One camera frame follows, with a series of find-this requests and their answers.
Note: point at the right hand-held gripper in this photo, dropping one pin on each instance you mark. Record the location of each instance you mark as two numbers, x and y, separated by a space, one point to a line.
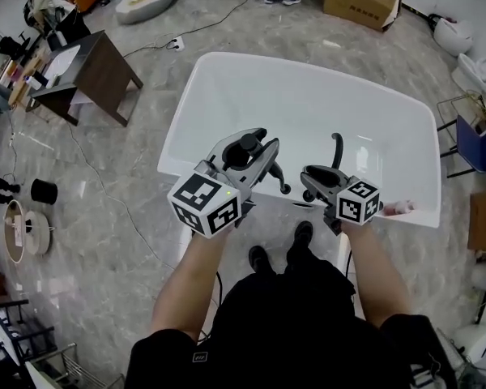
358 201

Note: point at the pink bottle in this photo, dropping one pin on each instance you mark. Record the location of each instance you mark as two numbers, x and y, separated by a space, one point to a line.
399 208

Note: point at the person's left forearm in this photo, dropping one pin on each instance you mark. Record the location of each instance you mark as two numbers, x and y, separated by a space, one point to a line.
190 286

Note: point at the grey beanbag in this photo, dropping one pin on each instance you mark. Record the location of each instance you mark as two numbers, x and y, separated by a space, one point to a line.
146 0

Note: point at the dark wooden vanity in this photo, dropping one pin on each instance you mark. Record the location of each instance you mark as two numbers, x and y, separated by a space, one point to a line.
101 67

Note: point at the white egg-shaped toilet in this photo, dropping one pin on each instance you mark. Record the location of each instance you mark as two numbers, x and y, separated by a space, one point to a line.
453 37

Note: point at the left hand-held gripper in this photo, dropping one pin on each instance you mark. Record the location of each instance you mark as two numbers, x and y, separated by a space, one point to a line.
204 205

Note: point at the blue chair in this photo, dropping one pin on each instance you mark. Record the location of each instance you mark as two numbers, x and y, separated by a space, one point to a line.
480 144

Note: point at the black curved faucet spout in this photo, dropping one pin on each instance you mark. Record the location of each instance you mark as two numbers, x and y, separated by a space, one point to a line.
338 152

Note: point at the person's left black shoe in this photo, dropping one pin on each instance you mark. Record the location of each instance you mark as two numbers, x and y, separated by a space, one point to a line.
261 259

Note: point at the person's black clothing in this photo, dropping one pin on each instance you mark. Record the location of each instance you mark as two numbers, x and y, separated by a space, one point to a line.
291 330

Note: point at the person's right forearm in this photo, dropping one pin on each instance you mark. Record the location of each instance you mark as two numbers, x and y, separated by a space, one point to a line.
376 278

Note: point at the round white basin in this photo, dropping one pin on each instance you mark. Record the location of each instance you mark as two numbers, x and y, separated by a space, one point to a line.
38 233

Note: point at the white bathtub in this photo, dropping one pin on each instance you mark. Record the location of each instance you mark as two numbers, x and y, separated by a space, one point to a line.
308 95

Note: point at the black metal rack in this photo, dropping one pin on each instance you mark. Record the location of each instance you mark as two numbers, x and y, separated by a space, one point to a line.
20 330

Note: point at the white power strip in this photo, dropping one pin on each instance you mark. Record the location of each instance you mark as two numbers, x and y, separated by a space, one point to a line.
176 44

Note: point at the round beige disc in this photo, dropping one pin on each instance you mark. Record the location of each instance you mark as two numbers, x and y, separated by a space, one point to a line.
14 233

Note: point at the white smart toilet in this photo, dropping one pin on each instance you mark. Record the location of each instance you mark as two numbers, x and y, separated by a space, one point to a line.
480 344

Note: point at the white sink basin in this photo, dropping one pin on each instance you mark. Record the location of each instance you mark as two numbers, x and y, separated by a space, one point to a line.
62 61

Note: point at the person's black shoe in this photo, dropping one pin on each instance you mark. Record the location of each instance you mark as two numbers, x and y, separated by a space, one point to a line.
303 235
261 259

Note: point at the person's right black shoe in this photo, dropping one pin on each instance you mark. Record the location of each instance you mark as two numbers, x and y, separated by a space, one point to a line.
303 235

